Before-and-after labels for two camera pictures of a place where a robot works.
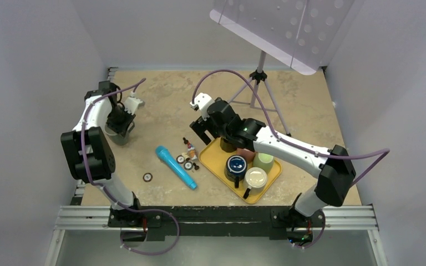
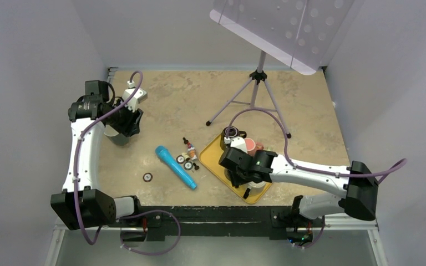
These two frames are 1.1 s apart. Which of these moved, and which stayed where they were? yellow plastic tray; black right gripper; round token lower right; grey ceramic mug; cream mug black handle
Moved: black right gripper
Stayed: grey ceramic mug; cream mug black handle; round token lower right; yellow plastic tray
